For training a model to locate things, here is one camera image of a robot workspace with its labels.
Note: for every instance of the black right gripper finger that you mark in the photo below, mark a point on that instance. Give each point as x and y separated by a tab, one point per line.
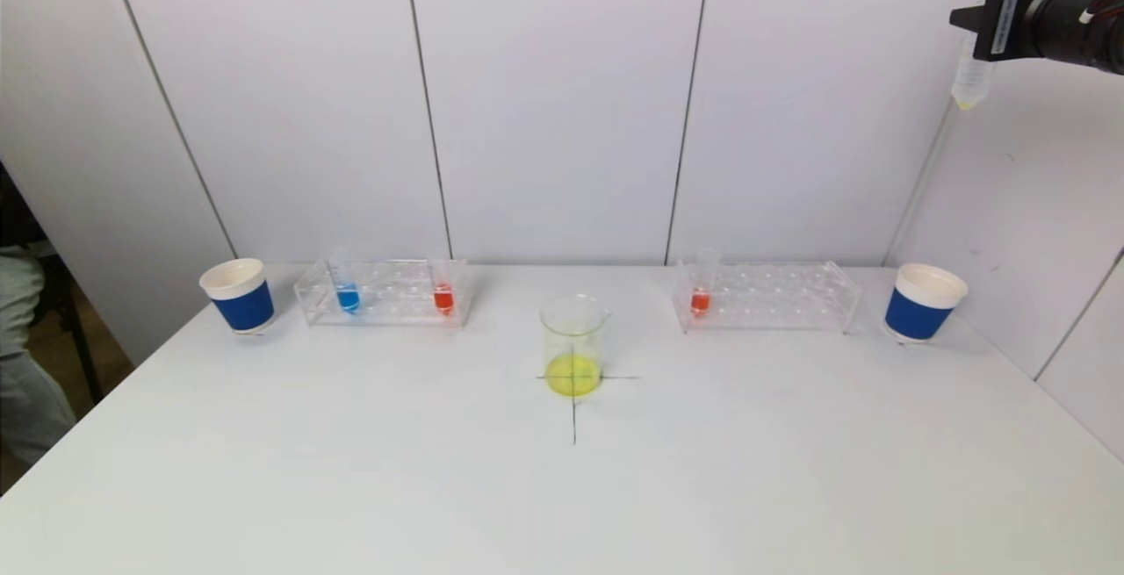
970	17

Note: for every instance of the clear glass beaker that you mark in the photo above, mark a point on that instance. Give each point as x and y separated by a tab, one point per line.
571	377

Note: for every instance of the bystander grey trousers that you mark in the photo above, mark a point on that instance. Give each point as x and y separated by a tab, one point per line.
26	382

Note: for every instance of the clear acrylic test tube rack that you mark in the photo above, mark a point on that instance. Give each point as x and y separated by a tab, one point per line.
764	298
395	294

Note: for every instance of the bystander black shirt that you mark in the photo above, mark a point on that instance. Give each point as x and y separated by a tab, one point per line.
13	215

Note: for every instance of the test tube with yellow pigment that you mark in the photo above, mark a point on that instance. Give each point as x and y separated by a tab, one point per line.
970	79

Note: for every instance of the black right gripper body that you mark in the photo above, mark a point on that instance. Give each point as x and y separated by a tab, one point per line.
1002	24

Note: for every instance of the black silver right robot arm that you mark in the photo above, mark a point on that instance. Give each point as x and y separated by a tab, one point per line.
1098	31

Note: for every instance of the blue white paper cup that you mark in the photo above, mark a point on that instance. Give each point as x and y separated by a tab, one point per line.
918	316
242	307

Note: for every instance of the test tube with blue pigment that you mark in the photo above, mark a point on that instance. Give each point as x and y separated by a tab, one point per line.
348	298

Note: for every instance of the test tube with red pigment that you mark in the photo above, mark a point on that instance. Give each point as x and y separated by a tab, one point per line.
443	299
700	301

